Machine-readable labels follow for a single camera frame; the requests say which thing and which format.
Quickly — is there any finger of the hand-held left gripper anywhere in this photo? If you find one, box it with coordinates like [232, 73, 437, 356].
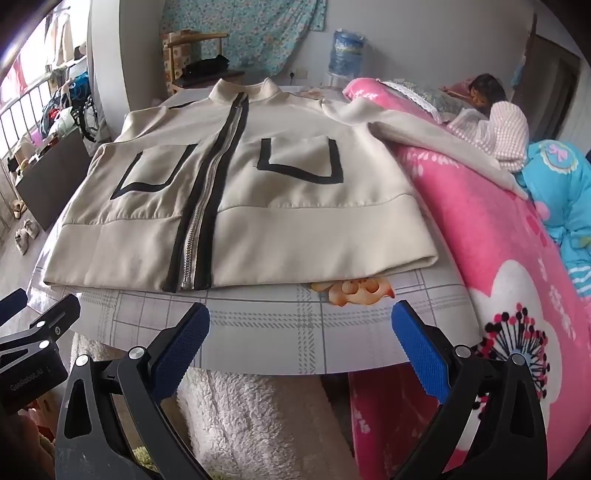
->
[0, 294, 81, 355]
[0, 288, 28, 330]

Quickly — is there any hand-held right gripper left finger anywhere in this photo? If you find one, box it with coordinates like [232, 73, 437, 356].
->
[54, 302, 211, 480]

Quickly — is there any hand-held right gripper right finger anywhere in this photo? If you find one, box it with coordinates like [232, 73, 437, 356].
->
[390, 300, 548, 480]

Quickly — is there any beige zip jacket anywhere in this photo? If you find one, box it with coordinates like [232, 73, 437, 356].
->
[42, 78, 529, 294]

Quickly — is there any pile of clothes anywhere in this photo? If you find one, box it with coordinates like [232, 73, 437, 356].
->
[39, 69, 93, 139]

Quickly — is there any white fluffy blanket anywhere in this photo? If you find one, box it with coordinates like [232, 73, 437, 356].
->
[69, 332, 356, 480]

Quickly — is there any dark grey cabinet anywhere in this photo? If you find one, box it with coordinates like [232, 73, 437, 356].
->
[14, 124, 93, 232]

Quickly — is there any pink floral blanket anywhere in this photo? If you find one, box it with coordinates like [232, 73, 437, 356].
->
[342, 78, 591, 480]

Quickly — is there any metal window railing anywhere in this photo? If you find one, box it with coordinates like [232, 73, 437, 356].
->
[0, 69, 51, 232]

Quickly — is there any wheelchair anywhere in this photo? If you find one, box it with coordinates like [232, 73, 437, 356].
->
[76, 92, 100, 143]

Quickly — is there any blue child garment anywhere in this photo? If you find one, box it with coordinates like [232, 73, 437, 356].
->
[515, 138, 591, 301]

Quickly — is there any hanging red garment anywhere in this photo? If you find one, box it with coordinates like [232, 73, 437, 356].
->
[8, 58, 29, 89]

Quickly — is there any white pink checked cloth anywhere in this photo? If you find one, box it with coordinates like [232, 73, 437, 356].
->
[450, 100, 529, 172]

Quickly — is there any silver lace-edged pillow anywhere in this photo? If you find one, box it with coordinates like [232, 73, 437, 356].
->
[383, 79, 476, 124]

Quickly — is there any hanging beige garment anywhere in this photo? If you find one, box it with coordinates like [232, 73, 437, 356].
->
[46, 14, 86, 65]

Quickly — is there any brown door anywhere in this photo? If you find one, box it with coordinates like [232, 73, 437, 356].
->
[522, 14, 583, 144]

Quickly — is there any patterned cardboard box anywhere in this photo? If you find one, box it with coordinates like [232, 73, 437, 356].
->
[161, 30, 195, 93]

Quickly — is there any blue water bottle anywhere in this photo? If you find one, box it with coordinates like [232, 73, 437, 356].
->
[329, 28, 366, 77]

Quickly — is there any wooden chair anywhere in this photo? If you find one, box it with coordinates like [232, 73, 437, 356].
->
[165, 31, 245, 95]

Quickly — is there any teal floral wall cloth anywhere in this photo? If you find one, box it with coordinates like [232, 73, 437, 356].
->
[159, 0, 329, 77]

